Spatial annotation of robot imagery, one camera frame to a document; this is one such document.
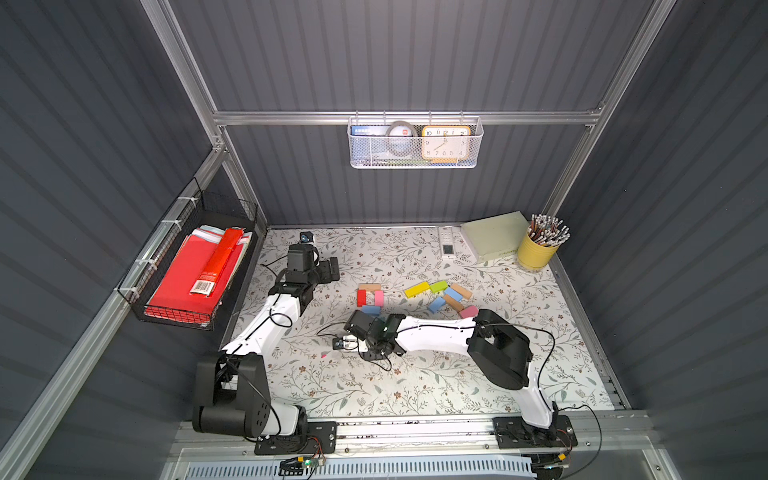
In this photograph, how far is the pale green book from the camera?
1.11m

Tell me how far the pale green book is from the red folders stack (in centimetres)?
79

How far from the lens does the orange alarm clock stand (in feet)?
2.91

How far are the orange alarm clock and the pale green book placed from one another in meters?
0.35

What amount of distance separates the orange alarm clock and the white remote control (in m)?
0.35

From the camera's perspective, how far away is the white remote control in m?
1.12
